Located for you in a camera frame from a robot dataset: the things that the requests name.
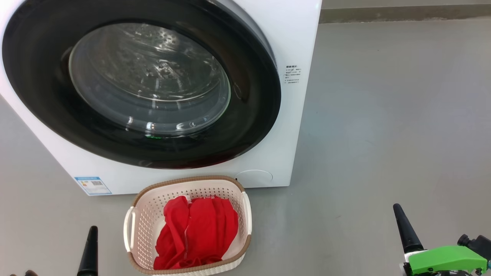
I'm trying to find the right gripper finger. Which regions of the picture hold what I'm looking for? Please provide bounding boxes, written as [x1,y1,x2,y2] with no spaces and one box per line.
[393,203,425,255]

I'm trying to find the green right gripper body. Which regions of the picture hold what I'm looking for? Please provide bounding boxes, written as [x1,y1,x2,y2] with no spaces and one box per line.
[402,245,489,276]

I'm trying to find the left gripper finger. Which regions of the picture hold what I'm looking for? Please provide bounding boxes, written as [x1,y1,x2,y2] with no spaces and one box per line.
[76,225,99,276]

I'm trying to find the red and white garment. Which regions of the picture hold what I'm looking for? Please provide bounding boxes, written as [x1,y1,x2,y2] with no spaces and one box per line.
[153,195,239,270]

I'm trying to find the dark round washer door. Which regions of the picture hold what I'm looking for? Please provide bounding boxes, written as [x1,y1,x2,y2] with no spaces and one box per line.
[2,0,282,169]

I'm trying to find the cream perforated laundry basket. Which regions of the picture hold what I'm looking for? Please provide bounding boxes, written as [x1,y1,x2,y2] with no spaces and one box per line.
[123,175,253,276]

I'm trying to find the white front-load washing machine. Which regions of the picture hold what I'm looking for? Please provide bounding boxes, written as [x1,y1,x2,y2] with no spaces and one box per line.
[0,0,323,196]

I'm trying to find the blue energy label sticker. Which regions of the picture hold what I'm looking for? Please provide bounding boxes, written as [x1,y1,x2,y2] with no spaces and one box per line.
[74,176,112,196]

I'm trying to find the small printed text sticker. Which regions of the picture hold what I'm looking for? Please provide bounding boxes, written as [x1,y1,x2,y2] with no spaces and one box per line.
[284,65,302,85]

